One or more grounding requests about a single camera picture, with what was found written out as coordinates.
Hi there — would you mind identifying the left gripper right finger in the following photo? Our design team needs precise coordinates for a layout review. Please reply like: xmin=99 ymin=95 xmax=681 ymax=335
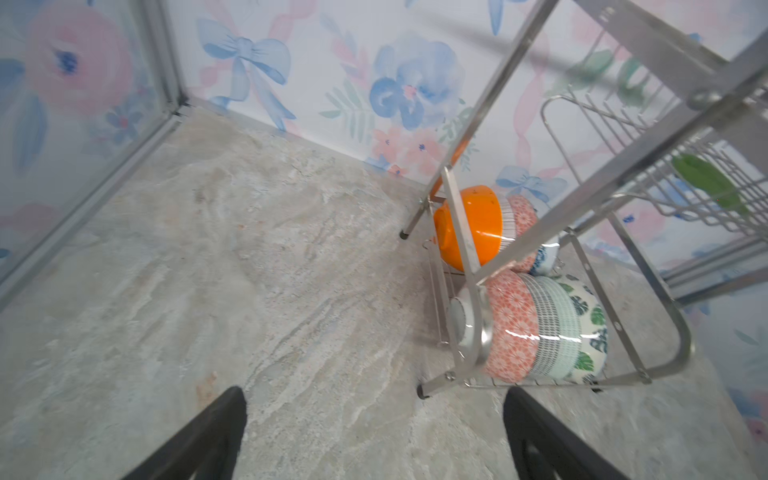
xmin=503 ymin=387 xmax=626 ymax=479

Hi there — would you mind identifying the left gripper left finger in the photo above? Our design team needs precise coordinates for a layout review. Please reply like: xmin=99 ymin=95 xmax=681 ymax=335
xmin=125 ymin=386 xmax=247 ymax=479

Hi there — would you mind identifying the pale green plate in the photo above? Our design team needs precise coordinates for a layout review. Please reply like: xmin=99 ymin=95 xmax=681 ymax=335
xmin=541 ymin=277 xmax=581 ymax=380

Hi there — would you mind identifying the black white floral bowl front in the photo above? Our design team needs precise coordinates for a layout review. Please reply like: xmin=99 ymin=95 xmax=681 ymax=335
xmin=447 ymin=271 xmax=540 ymax=384

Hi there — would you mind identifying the black white floral bowl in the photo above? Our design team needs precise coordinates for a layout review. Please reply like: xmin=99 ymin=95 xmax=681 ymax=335
xmin=447 ymin=271 xmax=540 ymax=384
xmin=508 ymin=195 xmax=538 ymax=273

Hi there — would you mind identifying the green leaf pattern bowl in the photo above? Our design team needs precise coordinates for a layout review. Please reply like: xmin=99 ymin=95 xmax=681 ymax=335
xmin=557 ymin=274 xmax=609 ymax=385

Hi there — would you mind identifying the blue white patterned plate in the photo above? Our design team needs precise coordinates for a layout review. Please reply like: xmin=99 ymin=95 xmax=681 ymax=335
xmin=529 ymin=242 xmax=560 ymax=276

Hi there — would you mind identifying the white bowl orange outside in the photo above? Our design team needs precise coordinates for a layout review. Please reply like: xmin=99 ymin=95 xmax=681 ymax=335
xmin=433 ymin=185 xmax=504 ymax=272

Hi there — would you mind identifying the stainless steel dish rack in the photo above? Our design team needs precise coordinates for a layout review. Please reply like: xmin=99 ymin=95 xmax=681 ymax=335
xmin=400 ymin=1 xmax=767 ymax=399

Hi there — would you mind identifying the green leaf-shaped dish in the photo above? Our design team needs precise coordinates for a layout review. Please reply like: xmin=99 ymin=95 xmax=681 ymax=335
xmin=671 ymin=154 xmax=750 ymax=217

